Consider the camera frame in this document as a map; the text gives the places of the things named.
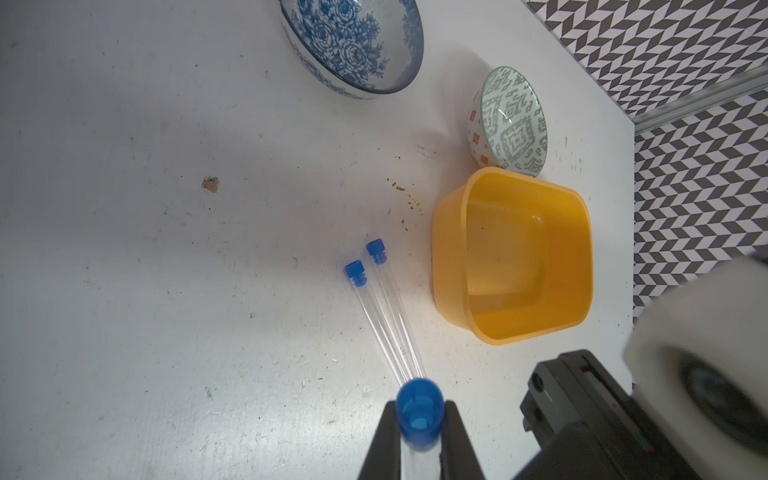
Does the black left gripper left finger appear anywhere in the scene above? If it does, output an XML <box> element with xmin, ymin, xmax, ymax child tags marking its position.
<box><xmin>358</xmin><ymin>400</ymin><xmax>401</xmax><ymax>480</ymax></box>

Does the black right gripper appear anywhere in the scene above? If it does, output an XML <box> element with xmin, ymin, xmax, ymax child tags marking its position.
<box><xmin>516</xmin><ymin>350</ymin><xmax>699</xmax><ymax>479</ymax></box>

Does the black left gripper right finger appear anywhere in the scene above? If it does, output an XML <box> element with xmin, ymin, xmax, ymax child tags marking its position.
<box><xmin>439</xmin><ymin>400</ymin><xmax>485</xmax><ymax>480</ymax></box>

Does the clear test tube blue cap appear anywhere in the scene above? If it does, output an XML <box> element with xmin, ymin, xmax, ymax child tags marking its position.
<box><xmin>395</xmin><ymin>378</ymin><xmax>445</xmax><ymax>479</ymax></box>

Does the white wiping cloth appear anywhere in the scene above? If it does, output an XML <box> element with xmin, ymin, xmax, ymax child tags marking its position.
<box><xmin>624</xmin><ymin>254</ymin><xmax>767</xmax><ymax>479</ymax></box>

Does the yellow plastic tub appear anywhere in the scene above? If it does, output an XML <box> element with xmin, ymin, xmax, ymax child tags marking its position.
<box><xmin>431</xmin><ymin>167</ymin><xmax>594</xmax><ymax>345</ymax></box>

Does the green patterned ceramic bowl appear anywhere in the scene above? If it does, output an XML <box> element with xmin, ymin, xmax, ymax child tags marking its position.
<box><xmin>467</xmin><ymin>66</ymin><xmax>548</xmax><ymax>177</ymax></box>

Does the blue floral ceramic bowl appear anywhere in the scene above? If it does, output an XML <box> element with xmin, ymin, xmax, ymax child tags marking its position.
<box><xmin>280</xmin><ymin>0</ymin><xmax>424</xmax><ymax>100</ymax></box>

